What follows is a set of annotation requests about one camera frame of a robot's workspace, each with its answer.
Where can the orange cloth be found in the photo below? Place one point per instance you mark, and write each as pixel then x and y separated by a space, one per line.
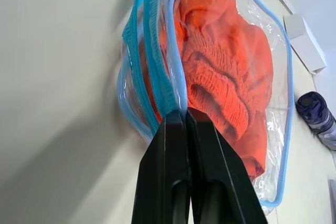
pixel 225 58

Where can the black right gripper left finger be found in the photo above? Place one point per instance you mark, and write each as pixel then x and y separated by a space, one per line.
pixel 160 161

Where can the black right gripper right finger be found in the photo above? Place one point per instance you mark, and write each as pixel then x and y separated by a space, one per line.
pixel 218 171

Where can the white cardboard box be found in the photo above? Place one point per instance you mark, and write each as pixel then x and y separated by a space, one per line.
pixel 305 41

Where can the clear blue-trimmed plastic pouch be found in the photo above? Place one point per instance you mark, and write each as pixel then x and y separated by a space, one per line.
pixel 275 82

